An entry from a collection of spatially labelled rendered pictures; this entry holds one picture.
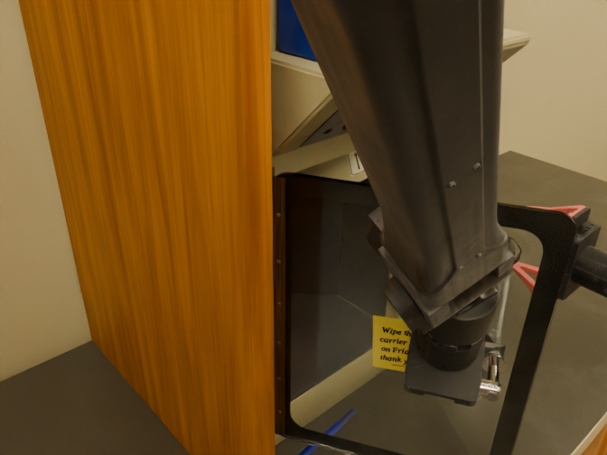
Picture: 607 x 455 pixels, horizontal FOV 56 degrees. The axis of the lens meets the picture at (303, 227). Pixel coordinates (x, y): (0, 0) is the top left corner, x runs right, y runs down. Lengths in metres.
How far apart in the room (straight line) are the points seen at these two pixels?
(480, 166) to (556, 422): 0.81
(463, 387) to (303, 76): 0.31
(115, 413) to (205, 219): 0.49
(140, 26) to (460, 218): 0.40
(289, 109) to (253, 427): 0.35
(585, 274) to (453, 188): 0.64
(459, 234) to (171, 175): 0.38
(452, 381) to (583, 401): 0.55
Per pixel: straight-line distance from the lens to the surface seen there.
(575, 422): 1.03
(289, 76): 0.53
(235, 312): 0.58
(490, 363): 0.67
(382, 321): 0.66
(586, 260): 0.86
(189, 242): 0.61
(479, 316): 0.46
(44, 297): 1.08
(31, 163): 0.97
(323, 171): 0.73
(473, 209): 0.27
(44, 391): 1.05
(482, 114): 0.21
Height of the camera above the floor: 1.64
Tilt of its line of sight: 30 degrees down
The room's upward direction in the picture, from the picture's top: 1 degrees clockwise
